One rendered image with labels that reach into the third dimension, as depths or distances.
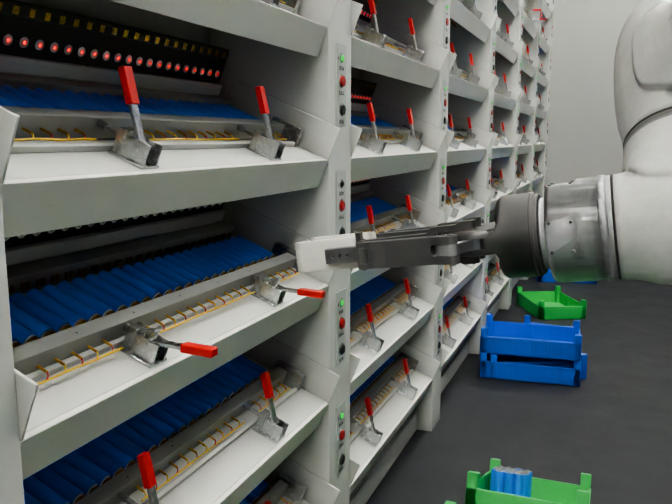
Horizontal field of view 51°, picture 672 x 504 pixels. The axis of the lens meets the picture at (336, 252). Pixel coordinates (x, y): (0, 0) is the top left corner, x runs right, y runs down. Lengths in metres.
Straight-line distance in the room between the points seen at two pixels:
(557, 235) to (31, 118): 0.45
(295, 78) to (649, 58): 0.56
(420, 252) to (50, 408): 0.33
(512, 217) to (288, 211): 0.54
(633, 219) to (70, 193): 0.44
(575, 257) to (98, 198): 0.40
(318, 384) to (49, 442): 0.59
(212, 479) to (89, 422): 0.27
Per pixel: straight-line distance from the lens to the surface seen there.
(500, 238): 0.61
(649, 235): 0.59
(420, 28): 1.75
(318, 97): 1.06
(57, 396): 0.64
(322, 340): 1.10
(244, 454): 0.94
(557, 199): 0.61
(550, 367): 2.27
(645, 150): 0.63
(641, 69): 0.67
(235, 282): 0.90
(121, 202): 0.65
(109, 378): 0.67
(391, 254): 0.62
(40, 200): 0.58
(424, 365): 1.81
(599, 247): 0.60
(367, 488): 1.53
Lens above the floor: 0.75
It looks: 9 degrees down
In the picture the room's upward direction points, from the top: straight up
